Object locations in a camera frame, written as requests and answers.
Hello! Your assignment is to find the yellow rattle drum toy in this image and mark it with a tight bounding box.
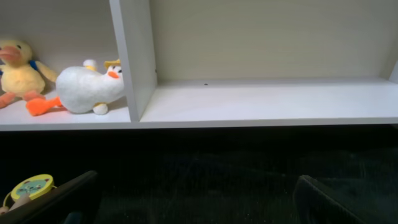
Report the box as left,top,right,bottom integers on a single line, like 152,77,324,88
0,174,58,216

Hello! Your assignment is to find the white shelf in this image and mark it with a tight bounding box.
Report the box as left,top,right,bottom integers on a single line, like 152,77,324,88
0,0,398,132

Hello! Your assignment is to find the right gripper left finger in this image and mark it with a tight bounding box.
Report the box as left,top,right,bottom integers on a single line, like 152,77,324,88
0,170,103,224

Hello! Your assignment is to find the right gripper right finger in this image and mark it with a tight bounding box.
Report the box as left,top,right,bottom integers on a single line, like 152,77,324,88
292,174,379,224

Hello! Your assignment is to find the white plush duck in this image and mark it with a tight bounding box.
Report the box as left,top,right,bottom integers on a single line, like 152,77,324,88
25,58,126,117

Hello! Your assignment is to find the yellow plush duck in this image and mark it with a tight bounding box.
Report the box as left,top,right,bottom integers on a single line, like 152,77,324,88
0,39,60,110

